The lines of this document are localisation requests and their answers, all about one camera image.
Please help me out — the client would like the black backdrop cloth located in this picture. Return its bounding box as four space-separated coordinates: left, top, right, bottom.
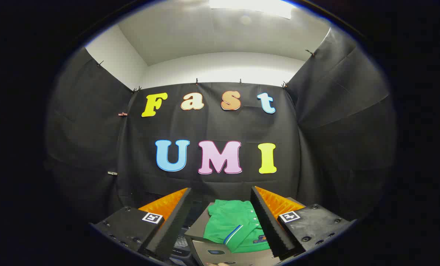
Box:
44 28 398 226

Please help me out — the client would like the grey box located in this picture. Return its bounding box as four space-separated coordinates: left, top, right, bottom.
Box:
185 198 305 266

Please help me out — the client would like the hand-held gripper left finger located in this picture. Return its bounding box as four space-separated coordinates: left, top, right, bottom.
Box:
90 187 192 263

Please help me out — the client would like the green polo shirt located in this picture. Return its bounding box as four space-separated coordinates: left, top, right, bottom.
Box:
203 199 271 254

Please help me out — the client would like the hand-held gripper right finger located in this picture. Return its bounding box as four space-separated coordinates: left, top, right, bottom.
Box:
250 186 354 260

